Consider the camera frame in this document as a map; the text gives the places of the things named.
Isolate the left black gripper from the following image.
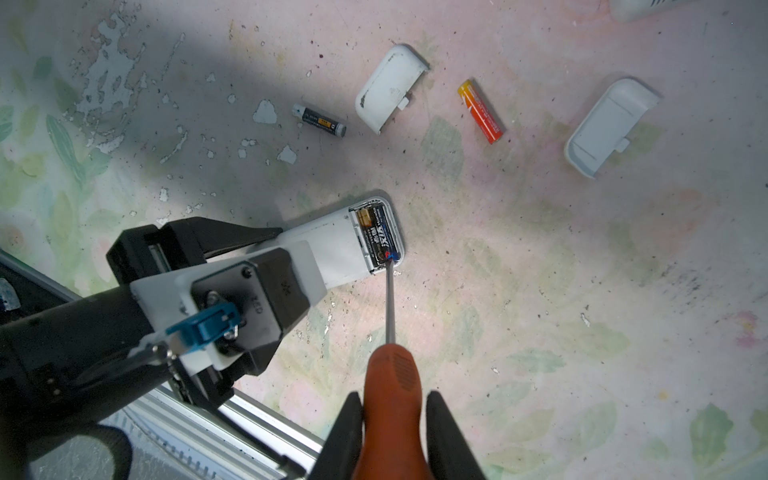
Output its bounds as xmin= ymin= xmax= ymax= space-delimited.
xmin=106 ymin=217 xmax=283 ymax=408

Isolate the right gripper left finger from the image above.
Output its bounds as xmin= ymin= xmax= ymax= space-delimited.
xmin=307 ymin=392 xmax=363 ymax=480

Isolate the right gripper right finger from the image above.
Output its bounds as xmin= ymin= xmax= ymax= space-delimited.
xmin=426 ymin=390 xmax=485 ymax=480

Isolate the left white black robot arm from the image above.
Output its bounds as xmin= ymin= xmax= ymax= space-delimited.
xmin=1 ymin=217 xmax=279 ymax=479

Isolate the black blue Handa battery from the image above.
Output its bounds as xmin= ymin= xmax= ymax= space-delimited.
xmin=372 ymin=205 xmax=401 ymax=265

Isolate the black gold battery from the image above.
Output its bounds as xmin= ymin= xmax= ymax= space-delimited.
xmin=356 ymin=207 xmax=382 ymax=269

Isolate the small orange battery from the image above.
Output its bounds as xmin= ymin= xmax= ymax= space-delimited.
xmin=458 ymin=79 xmax=503 ymax=144

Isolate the small dark battery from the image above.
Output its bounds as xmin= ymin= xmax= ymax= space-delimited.
xmin=292 ymin=104 xmax=347 ymax=138

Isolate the orange handled screwdriver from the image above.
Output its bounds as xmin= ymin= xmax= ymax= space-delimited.
xmin=353 ymin=257 xmax=433 ymax=479

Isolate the white battery cover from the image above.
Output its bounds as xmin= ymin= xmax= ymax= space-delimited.
xmin=354 ymin=44 xmax=429 ymax=135
xmin=564 ymin=77 xmax=662 ymax=179

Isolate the white remote control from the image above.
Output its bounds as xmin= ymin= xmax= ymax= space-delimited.
xmin=257 ymin=196 xmax=406 ymax=289
xmin=609 ymin=0 xmax=690 ymax=23

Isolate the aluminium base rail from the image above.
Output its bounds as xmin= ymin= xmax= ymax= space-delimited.
xmin=0 ymin=248 xmax=325 ymax=480

